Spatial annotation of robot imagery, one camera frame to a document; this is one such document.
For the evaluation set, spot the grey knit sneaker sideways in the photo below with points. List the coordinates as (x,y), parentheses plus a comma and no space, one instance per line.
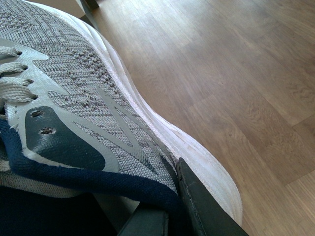
(72,120)

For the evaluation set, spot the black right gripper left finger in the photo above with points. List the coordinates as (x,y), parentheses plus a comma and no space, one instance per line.
(146,222)

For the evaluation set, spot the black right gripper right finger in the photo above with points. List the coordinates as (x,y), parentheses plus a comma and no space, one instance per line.
(206,216)

